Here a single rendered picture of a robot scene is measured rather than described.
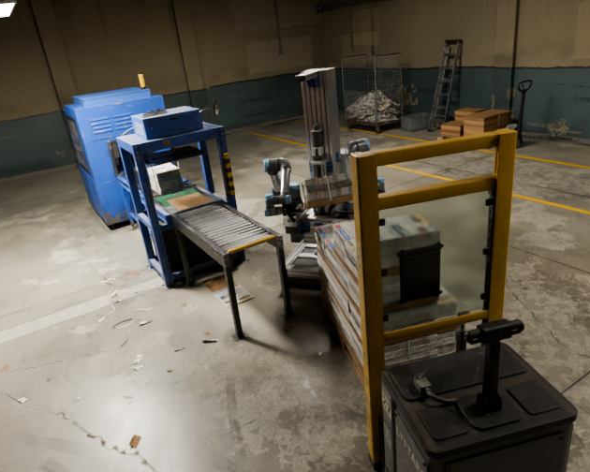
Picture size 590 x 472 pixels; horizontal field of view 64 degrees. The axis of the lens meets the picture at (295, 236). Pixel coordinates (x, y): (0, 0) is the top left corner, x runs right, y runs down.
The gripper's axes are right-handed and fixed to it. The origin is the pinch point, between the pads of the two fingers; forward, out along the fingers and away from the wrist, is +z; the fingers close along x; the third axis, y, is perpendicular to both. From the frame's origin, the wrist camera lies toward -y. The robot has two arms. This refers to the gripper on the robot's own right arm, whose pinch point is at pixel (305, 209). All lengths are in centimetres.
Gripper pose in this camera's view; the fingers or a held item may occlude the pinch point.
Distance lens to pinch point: 399.3
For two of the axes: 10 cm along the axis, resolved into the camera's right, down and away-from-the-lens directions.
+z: 9.9, -1.4, 0.6
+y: -1.4, -9.9, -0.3
